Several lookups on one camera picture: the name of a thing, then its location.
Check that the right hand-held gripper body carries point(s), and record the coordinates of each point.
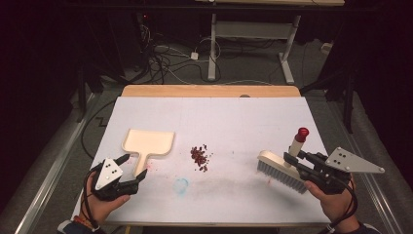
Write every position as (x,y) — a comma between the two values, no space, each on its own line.
(328,177)

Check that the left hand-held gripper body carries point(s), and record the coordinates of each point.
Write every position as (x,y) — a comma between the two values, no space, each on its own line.
(108,174)

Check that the cream brush with red cap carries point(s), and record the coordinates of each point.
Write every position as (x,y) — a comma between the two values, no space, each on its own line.
(276,164)

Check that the cream plastic dustpan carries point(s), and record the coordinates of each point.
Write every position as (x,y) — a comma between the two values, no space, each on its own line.
(149,143)

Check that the pile of red beans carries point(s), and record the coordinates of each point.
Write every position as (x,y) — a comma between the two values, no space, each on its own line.
(199,157)

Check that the person's right hand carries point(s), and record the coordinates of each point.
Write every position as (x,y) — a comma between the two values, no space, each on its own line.
(334,203)

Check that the person's left hand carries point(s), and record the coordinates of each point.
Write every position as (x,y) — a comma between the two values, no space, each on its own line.
(104,208)

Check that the black stand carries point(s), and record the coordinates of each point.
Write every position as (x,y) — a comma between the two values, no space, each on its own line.
(348,97)
(81,97)

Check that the white table mat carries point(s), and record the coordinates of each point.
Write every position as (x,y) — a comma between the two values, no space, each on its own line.
(220,123)

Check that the wooden table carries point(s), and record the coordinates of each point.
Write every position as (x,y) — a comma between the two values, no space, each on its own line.
(211,91)

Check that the small white box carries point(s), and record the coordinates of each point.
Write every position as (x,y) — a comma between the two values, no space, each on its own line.
(327,48)

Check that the white power adapter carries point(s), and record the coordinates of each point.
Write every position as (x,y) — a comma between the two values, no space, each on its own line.
(194,56)

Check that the metal floor rail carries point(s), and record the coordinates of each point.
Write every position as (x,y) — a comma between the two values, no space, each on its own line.
(52,169)
(373,182)

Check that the white metal frame desk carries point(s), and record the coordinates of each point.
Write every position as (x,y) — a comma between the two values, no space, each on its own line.
(253,30)

